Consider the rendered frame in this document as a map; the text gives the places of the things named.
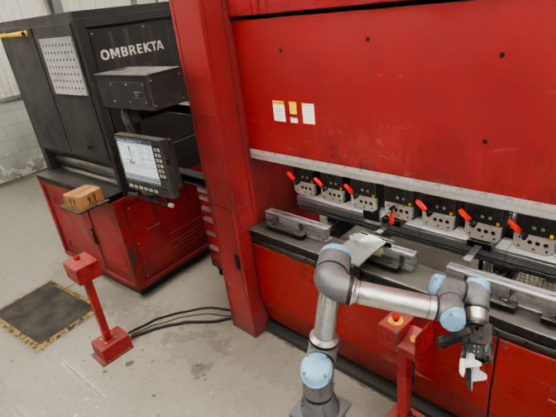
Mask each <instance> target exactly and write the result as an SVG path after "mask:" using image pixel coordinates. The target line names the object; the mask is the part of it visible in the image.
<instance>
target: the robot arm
mask: <svg viewBox="0 0 556 417"><path fill-rule="evenodd" d="M351 262H352V257H351V253H350V251H349V250H348V249H347V248H346V247H344V246H342V245H340V244H336V243H332V244H328V245H326V246H325V247H323V248H322V249H321V251H320V253H319V259H318V262H317V265H316V268H315V271H314V284H315V286H316V288H317V289H318V291H319V294H318V302H317V309H316V316H315V324H314V329H313V330H312V331H311V332H310V334H309V346H308V351H307V355H306V357H305V358H304V359H303V361H302V362H301V366H300V375H301V379H302V386H303V392H304V394H303V396H302V399H301V402H300V408H301V413H302V415H303V417H337V416H338V413H339V401H338V398H337V396H336V395H335V393H334V391H333V373H334V368H335V362H336V357H337V351H338V341H339V337H338V334H337V333H336V330H337V325H338V314H339V308H340V304H346V305H352V304H362V305H365V306H370V307H374V308H378V309H384V310H389V311H393V312H396V313H401V314H408V315H412V316H415V317H420V318H424V319H431V320H435V321H439V322H440V323H441V325H442V326H443V328H445V329H446V330H448V331H451V333H447V334H444V335H441V336H439V337H436V338H435V341H436V343H437V344H438V346H439V348H440V349H441V348H446V347H449V346H452V345H454V344H457V343H461V342H463V344H462V349H461V355H460V364H459V373H460V374H461V376H462V377H464V374H465V369H466V372H467V376H466V378H467V387H468V389H469V390H470V391H472V382H473V381H485V380H486V379H487V374H486V373H484V372H483V371H481V370H480V369H479V367H480V366H481V365H482V364H487V363H489V364H493V344H492V333H493V330H494V328H493V326H492V324H489V307H490V296H491V287H490V283H489V281H488V280H486V279H484V278H481V277H470V278H468V279H467V281H464V280H459V279H455V278H452V277H449V276H443V275H440V274H434V275H433V276H432V278H431V280H430V282H429V293H430V294H431V295H426V294H421V293H417V292H414V291H409V290H402V289H397V288H393V287H390V286H385V285H378V284H373V283H369V282H365V281H361V280H358V279H357V278H356V276H350V275H349V270H350V265H351ZM463 304H465V305H464V307H463ZM464 327H465V328H464ZM488 346H489V347H488ZM472 368H473V369H472Z"/></svg>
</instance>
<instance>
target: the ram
mask: <svg viewBox="0 0 556 417"><path fill-rule="evenodd" d="M232 33H233V38H234V44H235V50H236V56H237V67H238V73H239V78H240V84H241V90H242V101H243V107H244V113H245V118H246V124H247V135H248V141H249V147H250V149H255V150H259V151H268V152H272V153H276V154H282V155H286V156H294V157H299V158H304V159H308V160H312V161H321V162H325V163H330V164H335V165H343V166H347V167H352V168H357V169H361V170H369V171H374V172H379V173H383V174H388V175H396V176H400V177H405V178H410V179H414V180H422V181H427V182H432V183H436V184H441V185H449V186H454V187H458V188H463V189H471V190H476V191H481V192H485V193H489V194H498V195H502V196H507V197H511V198H517V199H524V200H529V201H534V202H538V203H543V204H551V205H556V0H461V1H451V2H433V3H424V4H414V5H404V6H394V7H376V8H367V9H357V10H347V11H338V12H320V13H310V14H300V15H291V16H281V17H263V18H253V19H244V20H237V21H232ZM272 100H275V101H284V107H285V122H281V121H275V117H274V110H273V102H272ZM289 102H296V111H297V115H296V114H290V105H289ZM301 103H313V104H314V115H315V125H311V124H303V116H302V107H301ZM290 117H297V119H298V123H294V122H291V121H290ZM251 158H255V159H259V160H264V161H271V162H275V163H279V164H283V165H291V166H295V167H299V168H304V169H307V170H315V171H319V172H323V173H328V174H332V175H339V176H343V177H348V178H352V179H356V180H364V181H367V182H372V183H376V184H380V185H388V186H392V187H396V188H400V189H407V190H412V191H416V192H420V193H425V194H432V195H436V196H440V197H444V198H449V199H456V200H460V201H464V202H469V203H473V204H480V205H484V206H488V207H493V208H497V209H504V210H509V211H513V212H517V213H524V214H528V215H533V216H537V217H541V218H548V219H553V220H556V213H550V212H546V211H542V210H537V209H532V208H525V207H521V206H516V205H512V204H504V203H500V202H496V201H491V200H486V199H479V198H474V197H470V196H466V195H461V194H454V193H449V192H445V191H441V190H436V189H428V188H424V187H419V186H415V185H408V184H403V183H399V182H395V181H390V180H382V179H377V178H373V177H369V176H365V175H357V174H353V173H348V172H344V171H340V170H331V169H327V168H323V167H318V166H314V165H306V164H302V163H298V162H293V161H285V160H281V159H276V158H272V157H268V156H260V155H256V154H252V153H251Z"/></svg>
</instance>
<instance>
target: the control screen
mask: <svg viewBox="0 0 556 417"><path fill-rule="evenodd" d="M116 139H117V144H118V148H119V151H120V154H121V158H122V163H123V165H124V169H125V171H126V175H127V177H132V178H135V179H139V180H144V181H148V182H152V183H156V184H159V185H160V184H161V183H160V180H159V176H158V173H157V169H156V163H155V160H154V156H153V152H152V149H151V143H150V142H143V141H133V140H128V139H122V138H117V137H116ZM130 167H133V169H134V170H131V169H130Z"/></svg>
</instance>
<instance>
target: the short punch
mask: <svg viewBox="0 0 556 417"><path fill-rule="evenodd" d="M363 218H364V222H368V223H373V224H376V225H380V226H381V209H380V210H378V211H374V212H369V211H366V210H363Z"/></svg>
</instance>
